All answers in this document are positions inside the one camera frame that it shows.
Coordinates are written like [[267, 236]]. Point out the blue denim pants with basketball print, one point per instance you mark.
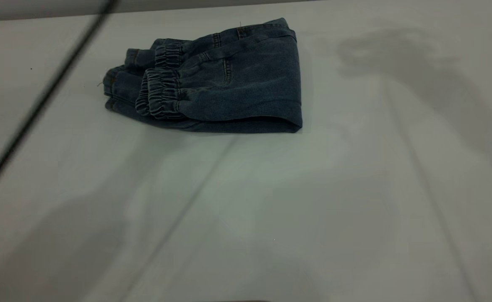
[[250, 88]]

